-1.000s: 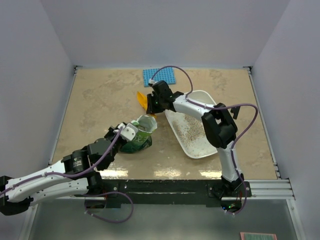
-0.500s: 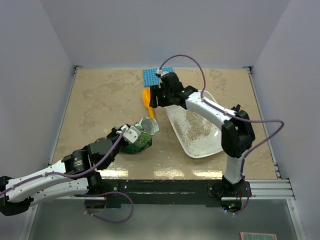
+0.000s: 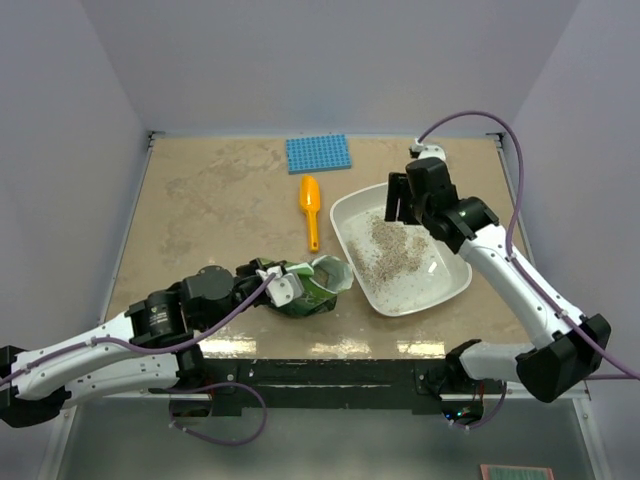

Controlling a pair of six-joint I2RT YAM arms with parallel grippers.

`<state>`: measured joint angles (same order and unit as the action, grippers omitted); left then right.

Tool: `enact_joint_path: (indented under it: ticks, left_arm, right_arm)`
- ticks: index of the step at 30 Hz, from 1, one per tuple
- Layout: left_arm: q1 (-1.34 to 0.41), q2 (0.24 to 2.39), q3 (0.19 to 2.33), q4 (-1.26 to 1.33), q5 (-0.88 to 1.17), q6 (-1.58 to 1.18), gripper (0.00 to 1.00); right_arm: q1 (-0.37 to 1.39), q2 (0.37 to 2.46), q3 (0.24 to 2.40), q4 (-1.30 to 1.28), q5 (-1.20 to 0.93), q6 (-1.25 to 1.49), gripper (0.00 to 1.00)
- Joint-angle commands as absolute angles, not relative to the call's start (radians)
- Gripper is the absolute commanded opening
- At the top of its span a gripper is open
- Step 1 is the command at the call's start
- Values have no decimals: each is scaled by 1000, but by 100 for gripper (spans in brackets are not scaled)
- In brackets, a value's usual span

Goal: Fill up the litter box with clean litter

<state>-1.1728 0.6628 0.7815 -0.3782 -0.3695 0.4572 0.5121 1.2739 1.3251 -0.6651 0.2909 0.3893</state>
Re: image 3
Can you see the white litter box tray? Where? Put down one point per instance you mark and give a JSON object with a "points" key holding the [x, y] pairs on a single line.
{"points": [[401, 269]]}

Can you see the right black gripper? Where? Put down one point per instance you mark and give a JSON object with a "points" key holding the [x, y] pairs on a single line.
{"points": [[400, 187]]}

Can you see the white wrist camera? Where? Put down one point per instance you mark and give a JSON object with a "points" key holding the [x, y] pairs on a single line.
{"points": [[281, 287], [427, 150]]}

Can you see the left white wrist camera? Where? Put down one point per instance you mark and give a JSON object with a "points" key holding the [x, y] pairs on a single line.
{"points": [[281, 287]]}

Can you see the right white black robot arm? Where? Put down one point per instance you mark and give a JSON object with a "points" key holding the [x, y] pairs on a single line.
{"points": [[565, 346]]}

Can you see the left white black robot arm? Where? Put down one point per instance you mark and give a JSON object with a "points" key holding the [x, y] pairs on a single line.
{"points": [[153, 344]]}

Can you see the green litter bag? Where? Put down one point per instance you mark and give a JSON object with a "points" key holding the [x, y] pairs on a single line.
{"points": [[324, 278]]}

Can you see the orange plastic scoop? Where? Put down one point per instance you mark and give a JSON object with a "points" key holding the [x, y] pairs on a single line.
{"points": [[310, 205]]}

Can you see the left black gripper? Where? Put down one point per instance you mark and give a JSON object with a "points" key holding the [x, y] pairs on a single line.
{"points": [[255, 264]]}

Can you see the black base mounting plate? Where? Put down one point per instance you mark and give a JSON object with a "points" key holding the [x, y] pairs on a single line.
{"points": [[419, 386]]}

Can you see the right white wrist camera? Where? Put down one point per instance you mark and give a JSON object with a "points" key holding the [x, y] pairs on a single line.
{"points": [[427, 150]]}

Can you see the pink green board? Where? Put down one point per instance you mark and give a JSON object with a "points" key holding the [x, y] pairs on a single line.
{"points": [[503, 472]]}

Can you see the blue studded plate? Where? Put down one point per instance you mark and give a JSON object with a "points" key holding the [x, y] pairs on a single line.
{"points": [[317, 154]]}

